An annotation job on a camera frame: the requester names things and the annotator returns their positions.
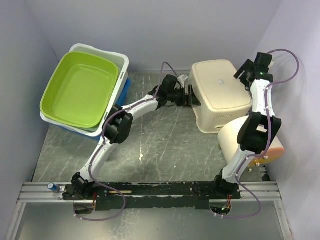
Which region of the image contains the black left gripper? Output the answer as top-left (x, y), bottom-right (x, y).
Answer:
top-left (169, 86), bottom-right (203, 109)

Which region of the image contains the cream perforated storage basket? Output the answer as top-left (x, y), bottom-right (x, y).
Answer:
top-left (188, 59), bottom-right (252, 134)

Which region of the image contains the lime green plastic basin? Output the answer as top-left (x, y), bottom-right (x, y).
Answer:
top-left (40, 51), bottom-right (119, 129)

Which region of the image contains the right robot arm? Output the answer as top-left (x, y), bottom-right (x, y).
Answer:
top-left (212, 52), bottom-right (282, 199)

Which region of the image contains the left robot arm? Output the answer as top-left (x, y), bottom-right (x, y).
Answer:
top-left (71, 74), bottom-right (201, 200)

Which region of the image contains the cream cylindrical bin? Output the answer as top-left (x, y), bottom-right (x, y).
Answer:
top-left (217, 116), bottom-right (285, 169)

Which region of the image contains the blue plastic tub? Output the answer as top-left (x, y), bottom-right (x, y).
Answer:
top-left (60, 78), bottom-right (132, 140)

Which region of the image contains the wooden stick on base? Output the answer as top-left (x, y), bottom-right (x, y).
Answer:
top-left (108, 190), bottom-right (132, 195)

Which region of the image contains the blue capacitor cylinder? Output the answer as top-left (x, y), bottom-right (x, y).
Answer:
top-left (47, 182), bottom-right (61, 193)

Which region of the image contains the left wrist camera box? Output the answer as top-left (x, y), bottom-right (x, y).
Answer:
top-left (177, 74), bottom-right (189, 88)

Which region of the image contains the aluminium rail frame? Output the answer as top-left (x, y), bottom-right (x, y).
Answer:
top-left (18, 181), bottom-right (283, 204)

